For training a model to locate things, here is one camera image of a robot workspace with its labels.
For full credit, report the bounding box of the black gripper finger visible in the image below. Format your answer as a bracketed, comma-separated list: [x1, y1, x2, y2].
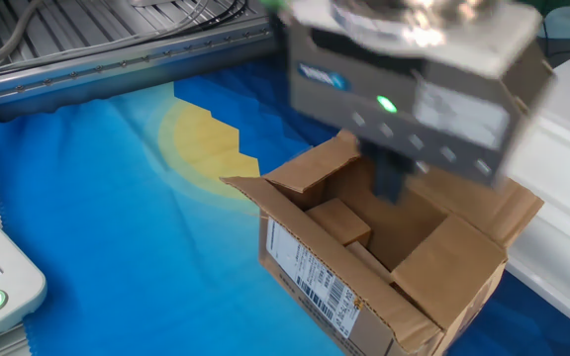
[391, 152, 415, 207]
[371, 146, 395, 202]

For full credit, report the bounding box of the silver grey gripper body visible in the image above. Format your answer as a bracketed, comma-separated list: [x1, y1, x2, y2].
[287, 27, 556, 189]

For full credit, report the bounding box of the brown cardboard box with flaps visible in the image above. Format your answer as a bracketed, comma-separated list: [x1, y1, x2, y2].
[220, 129, 546, 356]

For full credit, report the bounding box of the small brown cardboard carton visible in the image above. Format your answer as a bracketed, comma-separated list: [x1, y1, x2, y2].
[305, 197, 373, 247]

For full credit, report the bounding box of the white plastic drawer cabinet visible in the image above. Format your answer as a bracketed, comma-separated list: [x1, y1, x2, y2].
[505, 56, 570, 345]

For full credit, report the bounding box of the blue mountain print cloth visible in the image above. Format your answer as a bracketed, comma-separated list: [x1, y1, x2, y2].
[0, 58, 570, 356]

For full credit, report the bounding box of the white teach pendant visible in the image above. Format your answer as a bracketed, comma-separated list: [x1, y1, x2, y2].
[0, 195, 48, 353]

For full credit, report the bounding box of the black cable bundle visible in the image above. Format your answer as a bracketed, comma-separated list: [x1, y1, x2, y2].
[131, 0, 249, 44]

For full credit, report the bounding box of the aluminium table edge rail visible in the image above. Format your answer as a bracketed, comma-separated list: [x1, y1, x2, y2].
[0, 17, 286, 123]

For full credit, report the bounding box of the thick grey cable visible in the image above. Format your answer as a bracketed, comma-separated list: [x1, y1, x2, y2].
[0, 0, 44, 80]

